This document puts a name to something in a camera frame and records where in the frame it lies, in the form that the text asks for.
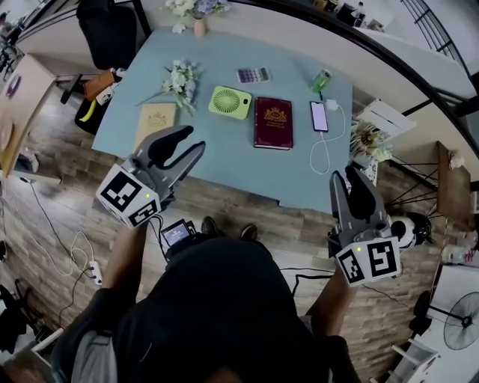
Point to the dark red book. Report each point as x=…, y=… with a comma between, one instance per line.
x=273, y=125

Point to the black standing fan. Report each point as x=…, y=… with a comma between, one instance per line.
x=462, y=321

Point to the black device with screen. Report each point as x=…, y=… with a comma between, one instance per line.
x=176, y=233

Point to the person's left shoe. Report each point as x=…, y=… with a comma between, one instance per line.
x=212, y=226

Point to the smartphone with lit screen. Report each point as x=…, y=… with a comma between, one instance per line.
x=319, y=116

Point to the green desk fan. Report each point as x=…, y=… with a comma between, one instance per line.
x=228, y=101

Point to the white charger plug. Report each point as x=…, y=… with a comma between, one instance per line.
x=332, y=104

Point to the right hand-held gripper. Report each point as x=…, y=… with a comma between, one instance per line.
x=374, y=262

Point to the person's torso in black shirt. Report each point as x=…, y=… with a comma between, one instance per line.
x=224, y=318

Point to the tan book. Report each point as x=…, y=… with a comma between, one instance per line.
x=155, y=121

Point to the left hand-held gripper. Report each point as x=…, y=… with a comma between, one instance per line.
x=125, y=192

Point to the white artificial flower bouquet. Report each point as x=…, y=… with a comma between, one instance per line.
x=181, y=82

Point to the green plastic bottle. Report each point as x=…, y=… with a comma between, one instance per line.
x=321, y=80

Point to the person's right forearm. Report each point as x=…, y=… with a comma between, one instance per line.
x=335, y=303

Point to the white power strip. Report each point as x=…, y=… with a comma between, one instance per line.
x=96, y=273

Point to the purple-keyed calculator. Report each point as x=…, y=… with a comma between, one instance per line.
x=253, y=75

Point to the cream paper flower bunch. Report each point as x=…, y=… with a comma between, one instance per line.
x=368, y=140

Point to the person's shoe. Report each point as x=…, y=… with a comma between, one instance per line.
x=249, y=232
x=212, y=226

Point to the pink vase with flowers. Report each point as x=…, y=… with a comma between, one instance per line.
x=199, y=15

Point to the brown cardboard box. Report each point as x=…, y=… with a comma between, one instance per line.
x=98, y=85

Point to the black office chair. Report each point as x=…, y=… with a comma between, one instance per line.
x=106, y=33

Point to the yellow banana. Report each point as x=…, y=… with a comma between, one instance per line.
x=88, y=112

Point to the black and white panda toy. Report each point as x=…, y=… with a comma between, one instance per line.
x=406, y=230

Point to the person's right shoe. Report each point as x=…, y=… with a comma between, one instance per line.
x=249, y=232

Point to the light wooden desk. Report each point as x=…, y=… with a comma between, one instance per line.
x=26, y=97

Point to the person's left forearm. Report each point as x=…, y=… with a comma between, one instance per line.
x=121, y=262

